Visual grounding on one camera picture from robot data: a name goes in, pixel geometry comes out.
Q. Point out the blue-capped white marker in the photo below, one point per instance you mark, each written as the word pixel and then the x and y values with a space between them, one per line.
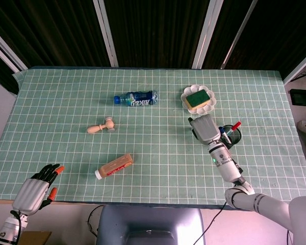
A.
pixel 224 133

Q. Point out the black electronic device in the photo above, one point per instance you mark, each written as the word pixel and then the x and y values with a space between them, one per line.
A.
pixel 302 97

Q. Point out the grey robot torso base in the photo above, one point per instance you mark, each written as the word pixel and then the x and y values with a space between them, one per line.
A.
pixel 150 224

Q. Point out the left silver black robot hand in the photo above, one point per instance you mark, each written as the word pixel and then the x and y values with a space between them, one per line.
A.
pixel 30 194

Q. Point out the brown tea bottle white cap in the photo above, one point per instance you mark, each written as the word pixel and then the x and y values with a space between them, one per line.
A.
pixel 116 165

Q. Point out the brown cardboard box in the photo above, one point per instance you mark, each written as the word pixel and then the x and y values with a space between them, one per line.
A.
pixel 33 238

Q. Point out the green yellow sponge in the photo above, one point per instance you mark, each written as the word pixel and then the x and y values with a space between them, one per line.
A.
pixel 197 99

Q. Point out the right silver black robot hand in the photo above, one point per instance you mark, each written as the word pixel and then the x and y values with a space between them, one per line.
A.
pixel 206 128

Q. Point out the green checked tablecloth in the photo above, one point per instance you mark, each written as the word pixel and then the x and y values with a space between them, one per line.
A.
pixel 153 143

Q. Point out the blue drink bottle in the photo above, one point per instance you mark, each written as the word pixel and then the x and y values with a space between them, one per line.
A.
pixel 140 98

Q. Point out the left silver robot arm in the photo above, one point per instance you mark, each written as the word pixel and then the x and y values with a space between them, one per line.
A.
pixel 9 228

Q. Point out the white frame post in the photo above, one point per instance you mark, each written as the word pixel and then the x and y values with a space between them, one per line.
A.
pixel 299 66
pixel 238 33
pixel 7 53
pixel 105 33
pixel 206 33

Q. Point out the black mesh pen holder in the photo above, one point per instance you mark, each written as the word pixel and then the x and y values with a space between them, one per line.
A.
pixel 236 139

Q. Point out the black curtain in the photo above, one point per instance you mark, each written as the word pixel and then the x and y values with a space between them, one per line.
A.
pixel 155 30

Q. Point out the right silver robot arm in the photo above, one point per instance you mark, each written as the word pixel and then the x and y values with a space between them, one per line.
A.
pixel 257 201

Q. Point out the white flower-shaped plate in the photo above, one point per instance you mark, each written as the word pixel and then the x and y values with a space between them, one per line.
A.
pixel 210 106

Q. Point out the small wooden mallet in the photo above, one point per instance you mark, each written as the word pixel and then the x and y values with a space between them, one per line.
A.
pixel 102 126

